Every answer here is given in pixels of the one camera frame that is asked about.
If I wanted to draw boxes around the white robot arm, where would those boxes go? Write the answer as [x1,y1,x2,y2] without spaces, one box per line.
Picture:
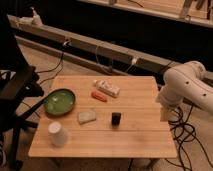
[156,61,213,121]

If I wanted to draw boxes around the black eraser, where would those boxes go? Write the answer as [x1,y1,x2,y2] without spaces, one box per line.
[111,112,121,126]

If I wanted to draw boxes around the white tube package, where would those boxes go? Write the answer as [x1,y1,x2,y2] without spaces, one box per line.
[93,80,120,98]

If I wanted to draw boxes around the orange carrot toy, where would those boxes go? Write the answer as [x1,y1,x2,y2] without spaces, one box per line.
[91,91,107,102]

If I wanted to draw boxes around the wooden table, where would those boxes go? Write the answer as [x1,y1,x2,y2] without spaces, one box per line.
[29,76,177,158]

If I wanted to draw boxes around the green round plate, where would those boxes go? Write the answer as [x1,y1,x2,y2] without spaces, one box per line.
[43,89,76,117]

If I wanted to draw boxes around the black office chair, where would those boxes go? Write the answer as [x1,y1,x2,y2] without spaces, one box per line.
[0,11,44,171]

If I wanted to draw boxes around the white spray bottle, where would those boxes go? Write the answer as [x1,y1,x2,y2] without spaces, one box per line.
[19,7,43,26]

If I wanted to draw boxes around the long grey beam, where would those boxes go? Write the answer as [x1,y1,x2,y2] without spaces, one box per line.
[9,15,213,84]

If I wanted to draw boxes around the black floor cables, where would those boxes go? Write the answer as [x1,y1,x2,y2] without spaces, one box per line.
[165,103,213,171]

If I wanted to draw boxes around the white hanging cable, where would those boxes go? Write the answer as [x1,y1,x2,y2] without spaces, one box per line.
[94,42,139,75]

